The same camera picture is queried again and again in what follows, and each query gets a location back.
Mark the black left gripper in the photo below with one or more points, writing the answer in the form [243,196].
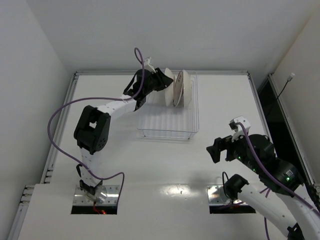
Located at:
[158,81]

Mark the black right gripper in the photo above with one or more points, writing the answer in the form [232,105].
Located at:
[223,149]

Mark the small flower pattern plate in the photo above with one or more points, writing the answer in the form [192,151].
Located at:
[169,91]

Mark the sunburst pattern plate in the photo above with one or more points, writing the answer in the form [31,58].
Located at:
[178,88]

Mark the large flower pattern plate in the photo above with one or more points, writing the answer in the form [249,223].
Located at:
[187,89]

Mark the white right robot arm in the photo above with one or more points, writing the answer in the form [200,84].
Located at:
[280,177]

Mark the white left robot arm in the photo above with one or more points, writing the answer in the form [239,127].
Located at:
[92,130]

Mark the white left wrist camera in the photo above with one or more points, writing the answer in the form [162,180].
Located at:
[148,65]

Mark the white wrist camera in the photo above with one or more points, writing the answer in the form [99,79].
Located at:
[148,65]
[241,126]

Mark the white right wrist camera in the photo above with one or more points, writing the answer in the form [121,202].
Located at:
[241,126]

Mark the white wire dish rack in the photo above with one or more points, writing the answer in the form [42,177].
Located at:
[158,121]

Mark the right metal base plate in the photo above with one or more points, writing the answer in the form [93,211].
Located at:
[217,197]

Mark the metal base plate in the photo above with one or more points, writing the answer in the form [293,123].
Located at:
[106,195]
[217,197]

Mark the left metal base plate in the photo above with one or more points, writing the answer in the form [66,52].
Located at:
[106,195]

